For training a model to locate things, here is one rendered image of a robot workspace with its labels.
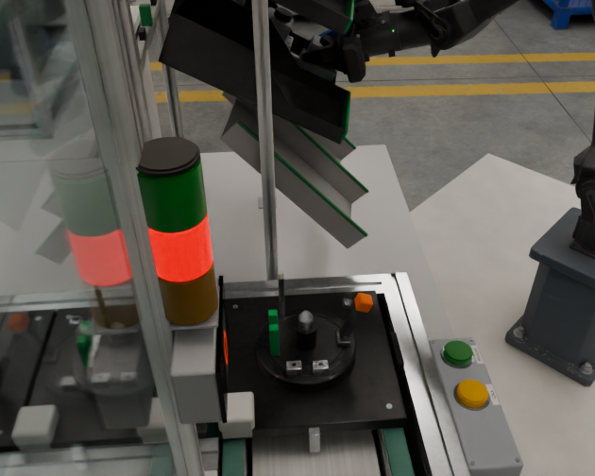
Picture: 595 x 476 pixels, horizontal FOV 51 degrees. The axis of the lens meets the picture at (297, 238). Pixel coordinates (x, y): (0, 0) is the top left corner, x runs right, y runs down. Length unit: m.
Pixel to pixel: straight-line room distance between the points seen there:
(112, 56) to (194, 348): 0.26
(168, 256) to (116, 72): 0.15
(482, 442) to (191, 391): 0.43
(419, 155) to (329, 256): 2.06
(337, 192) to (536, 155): 2.34
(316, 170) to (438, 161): 2.14
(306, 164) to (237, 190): 0.35
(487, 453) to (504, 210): 0.68
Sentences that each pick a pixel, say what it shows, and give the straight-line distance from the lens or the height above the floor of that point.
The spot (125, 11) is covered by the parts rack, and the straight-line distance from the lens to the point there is 0.84.
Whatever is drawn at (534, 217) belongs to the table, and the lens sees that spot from 1.41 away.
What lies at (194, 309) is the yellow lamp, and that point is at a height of 1.28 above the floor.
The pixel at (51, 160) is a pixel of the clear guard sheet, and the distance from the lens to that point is 0.32.
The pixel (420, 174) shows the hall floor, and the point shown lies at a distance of 3.10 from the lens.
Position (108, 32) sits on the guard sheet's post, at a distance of 0.42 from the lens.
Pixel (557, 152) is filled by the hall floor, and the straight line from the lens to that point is 3.45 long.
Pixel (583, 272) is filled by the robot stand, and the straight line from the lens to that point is 0.97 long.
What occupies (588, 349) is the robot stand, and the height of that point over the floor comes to 0.92.
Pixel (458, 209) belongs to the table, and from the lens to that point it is 1.39.
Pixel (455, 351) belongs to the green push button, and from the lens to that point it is 0.93.
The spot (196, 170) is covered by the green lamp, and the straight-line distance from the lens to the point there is 0.46.
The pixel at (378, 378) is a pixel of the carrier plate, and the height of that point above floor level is 0.97.
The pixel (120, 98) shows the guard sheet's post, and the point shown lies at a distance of 0.44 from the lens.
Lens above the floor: 1.65
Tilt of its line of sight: 39 degrees down
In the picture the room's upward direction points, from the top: 1 degrees counter-clockwise
